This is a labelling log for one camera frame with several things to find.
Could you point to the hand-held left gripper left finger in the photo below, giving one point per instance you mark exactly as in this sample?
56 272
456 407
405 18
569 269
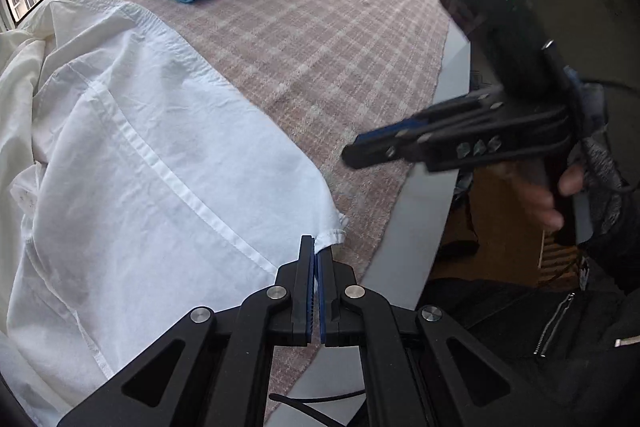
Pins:
307 302

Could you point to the person's right forearm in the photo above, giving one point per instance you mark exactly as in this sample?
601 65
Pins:
605 187

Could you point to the person's black zip jacket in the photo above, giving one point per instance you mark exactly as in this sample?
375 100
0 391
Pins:
500 317

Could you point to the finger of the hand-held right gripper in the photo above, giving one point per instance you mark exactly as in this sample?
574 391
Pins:
390 130
365 155

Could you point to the pink plaid tablecloth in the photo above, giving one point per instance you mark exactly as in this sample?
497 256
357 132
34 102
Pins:
350 32

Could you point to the white shirt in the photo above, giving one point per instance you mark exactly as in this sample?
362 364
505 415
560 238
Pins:
125 157

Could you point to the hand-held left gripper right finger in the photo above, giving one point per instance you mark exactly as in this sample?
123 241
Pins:
324 302

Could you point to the person's right hand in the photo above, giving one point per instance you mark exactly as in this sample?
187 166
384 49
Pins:
555 214

